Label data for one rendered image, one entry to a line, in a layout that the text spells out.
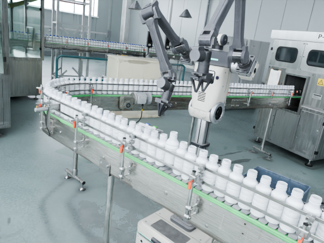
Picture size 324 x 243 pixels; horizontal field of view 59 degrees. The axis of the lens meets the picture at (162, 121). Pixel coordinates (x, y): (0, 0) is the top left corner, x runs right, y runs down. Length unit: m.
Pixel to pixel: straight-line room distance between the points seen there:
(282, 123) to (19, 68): 5.13
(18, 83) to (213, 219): 5.72
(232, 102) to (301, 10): 10.15
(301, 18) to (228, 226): 12.82
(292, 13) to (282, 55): 8.75
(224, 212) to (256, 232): 0.14
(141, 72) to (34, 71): 2.33
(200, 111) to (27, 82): 5.12
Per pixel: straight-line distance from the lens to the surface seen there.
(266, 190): 1.19
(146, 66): 5.70
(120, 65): 5.47
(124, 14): 12.41
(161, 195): 1.47
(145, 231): 2.29
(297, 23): 13.80
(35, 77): 6.71
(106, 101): 3.03
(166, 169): 1.45
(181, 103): 3.48
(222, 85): 1.91
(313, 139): 4.91
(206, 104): 1.93
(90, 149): 1.85
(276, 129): 5.27
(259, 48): 8.28
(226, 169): 1.25
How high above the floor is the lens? 1.63
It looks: 16 degrees down
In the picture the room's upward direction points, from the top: 7 degrees clockwise
